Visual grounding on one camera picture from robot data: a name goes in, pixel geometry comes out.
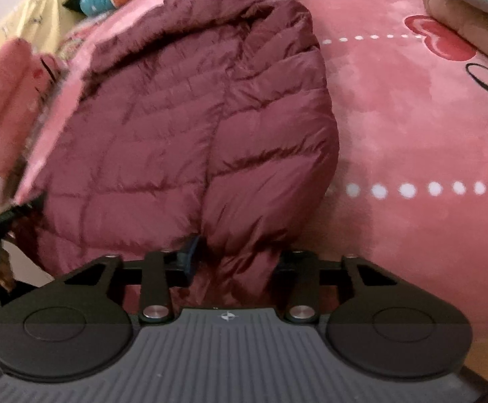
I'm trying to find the yellow patterned cloth cover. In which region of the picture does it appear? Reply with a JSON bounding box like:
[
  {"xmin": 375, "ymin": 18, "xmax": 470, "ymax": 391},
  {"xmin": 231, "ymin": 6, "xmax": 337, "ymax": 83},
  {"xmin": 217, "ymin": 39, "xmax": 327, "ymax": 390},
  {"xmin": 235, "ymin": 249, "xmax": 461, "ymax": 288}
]
[{"xmin": 0, "ymin": 0, "xmax": 87, "ymax": 53}]

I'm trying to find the maroon quilted down jacket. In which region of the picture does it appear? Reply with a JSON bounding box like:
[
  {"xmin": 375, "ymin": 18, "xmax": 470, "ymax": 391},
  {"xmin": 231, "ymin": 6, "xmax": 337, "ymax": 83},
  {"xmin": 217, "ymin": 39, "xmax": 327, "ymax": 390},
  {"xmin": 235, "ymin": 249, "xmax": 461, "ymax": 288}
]
[{"xmin": 15, "ymin": 0, "xmax": 339, "ymax": 307}]

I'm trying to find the pink folded blanket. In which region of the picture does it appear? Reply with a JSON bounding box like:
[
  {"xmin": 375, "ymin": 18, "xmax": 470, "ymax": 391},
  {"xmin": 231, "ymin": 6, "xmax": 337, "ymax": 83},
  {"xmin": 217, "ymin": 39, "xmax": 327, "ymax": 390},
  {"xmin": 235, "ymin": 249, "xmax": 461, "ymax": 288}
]
[{"xmin": 0, "ymin": 38, "xmax": 66, "ymax": 208}]

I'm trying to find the beige folded blanket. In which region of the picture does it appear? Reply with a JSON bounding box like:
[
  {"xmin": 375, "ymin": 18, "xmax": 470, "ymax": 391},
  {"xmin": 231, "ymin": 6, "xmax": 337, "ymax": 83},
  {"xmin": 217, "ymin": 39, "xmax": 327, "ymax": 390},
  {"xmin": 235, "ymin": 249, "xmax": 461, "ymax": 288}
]
[{"xmin": 423, "ymin": 0, "xmax": 488, "ymax": 56}]

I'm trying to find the pink patterned bed sheet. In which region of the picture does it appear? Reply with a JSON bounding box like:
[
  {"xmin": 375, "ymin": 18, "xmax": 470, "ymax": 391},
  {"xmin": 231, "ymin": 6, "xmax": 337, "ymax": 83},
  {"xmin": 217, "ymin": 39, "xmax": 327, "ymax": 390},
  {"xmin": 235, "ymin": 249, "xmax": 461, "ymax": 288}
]
[{"xmin": 297, "ymin": 0, "xmax": 488, "ymax": 377}]

